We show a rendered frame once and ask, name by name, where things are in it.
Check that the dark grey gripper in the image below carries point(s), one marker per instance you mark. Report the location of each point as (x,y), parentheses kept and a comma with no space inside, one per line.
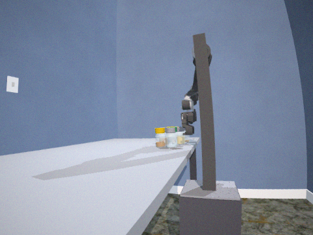
(188,118)

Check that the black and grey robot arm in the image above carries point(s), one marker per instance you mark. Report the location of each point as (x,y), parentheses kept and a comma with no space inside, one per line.
(187,102)

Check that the glass bottle with yellow cap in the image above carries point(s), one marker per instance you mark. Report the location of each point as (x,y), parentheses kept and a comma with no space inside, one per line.
(160,137)

